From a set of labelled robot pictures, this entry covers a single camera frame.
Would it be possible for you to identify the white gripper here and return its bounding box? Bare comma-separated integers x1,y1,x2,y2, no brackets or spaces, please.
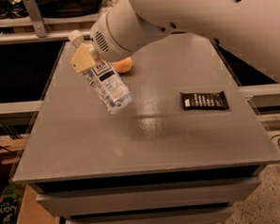
70,0,149,72

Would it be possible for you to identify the clear plastic water bottle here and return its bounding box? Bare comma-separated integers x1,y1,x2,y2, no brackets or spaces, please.
69,30,132,115

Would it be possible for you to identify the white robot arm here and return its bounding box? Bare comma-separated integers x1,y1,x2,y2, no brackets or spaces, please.
86,0,280,84

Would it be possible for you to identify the orange ball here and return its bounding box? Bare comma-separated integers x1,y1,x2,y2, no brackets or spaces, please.
112,57,132,73

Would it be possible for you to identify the metal shelf rack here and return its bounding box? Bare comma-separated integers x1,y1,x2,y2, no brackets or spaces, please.
0,0,125,46

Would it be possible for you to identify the grey drawer cabinet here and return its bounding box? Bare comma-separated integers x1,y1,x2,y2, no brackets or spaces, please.
13,33,280,224

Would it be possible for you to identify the black snack bar wrapper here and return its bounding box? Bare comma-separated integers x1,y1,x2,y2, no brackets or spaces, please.
180,91,229,110

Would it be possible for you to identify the green printed carton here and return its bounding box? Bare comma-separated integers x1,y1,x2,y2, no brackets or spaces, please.
0,184,24,224

